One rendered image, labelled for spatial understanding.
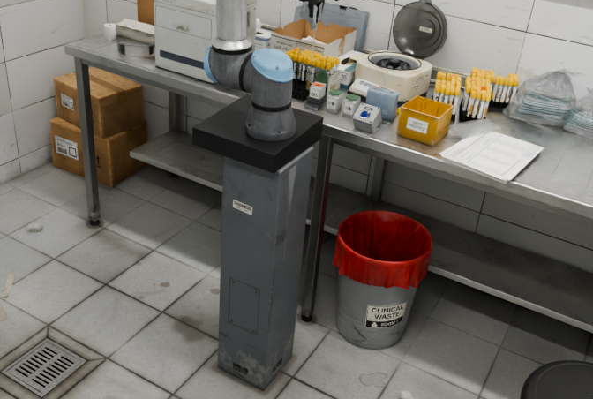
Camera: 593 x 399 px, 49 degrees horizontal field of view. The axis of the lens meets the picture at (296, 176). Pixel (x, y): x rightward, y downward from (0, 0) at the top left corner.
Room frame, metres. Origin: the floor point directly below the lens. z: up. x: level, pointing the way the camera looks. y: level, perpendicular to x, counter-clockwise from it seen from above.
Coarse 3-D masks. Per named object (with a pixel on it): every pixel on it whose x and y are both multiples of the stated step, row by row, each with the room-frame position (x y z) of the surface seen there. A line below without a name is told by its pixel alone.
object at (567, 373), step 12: (564, 360) 1.20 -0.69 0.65; (576, 360) 1.21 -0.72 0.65; (540, 372) 1.15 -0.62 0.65; (552, 372) 1.16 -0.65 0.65; (564, 372) 1.16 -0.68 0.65; (576, 372) 1.16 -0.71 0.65; (588, 372) 1.17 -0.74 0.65; (528, 384) 1.11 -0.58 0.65; (540, 384) 1.11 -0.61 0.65; (552, 384) 1.12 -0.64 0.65; (564, 384) 1.12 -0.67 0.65; (576, 384) 1.12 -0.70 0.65; (588, 384) 1.13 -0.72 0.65; (528, 396) 1.08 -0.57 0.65; (540, 396) 1.07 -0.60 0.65; (552, 396) 1.08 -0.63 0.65; (564, 396) 1.08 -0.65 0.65; (576, 396) 1.09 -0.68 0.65; (588, 396) 1.09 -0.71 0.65
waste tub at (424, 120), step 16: (416, 96) 2.03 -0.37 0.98; (400, 112) 1.93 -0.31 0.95; (416, 112) 1.91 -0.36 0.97; (432, 112) 2.01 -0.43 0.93; (448, 112) 1.95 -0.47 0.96; (400, 128) 1.93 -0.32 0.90; (416, 128) 1.90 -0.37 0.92; (432, 128) 1.88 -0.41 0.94; (448, 128) 1.98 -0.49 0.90; (432, 144) 1.87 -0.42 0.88
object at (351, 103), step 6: (348, 96) 2.06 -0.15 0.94; (354, 96) 2.07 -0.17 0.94; (360, 96) 2.07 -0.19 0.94; (348, 102) 2.04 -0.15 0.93; (354, 102) 2.04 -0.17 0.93; (348, 108) 2.04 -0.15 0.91; (354, 108) 2.04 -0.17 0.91; (342, 114) 2.05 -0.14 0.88; (348, 114) 2.04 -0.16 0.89; (354, 114) 2.04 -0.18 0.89
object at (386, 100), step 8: (368, 88) 2.07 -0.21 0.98; (376, 88) 2.07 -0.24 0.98; (368, 96) 2.06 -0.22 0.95; (376, 96) 2.05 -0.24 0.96; (384, 96) 2.04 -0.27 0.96; (392, 96) 2.03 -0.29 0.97; (368, 104) 2.06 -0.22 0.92; (376, 104) 2.05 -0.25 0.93; (384, 104) 2.04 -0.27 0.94; (392, 104) 2.03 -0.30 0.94; (384, 112) 2.04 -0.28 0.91; (392, 112) 2.03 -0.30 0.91; (384, 120) 2.02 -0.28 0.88; (392, 120) 2.03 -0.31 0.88
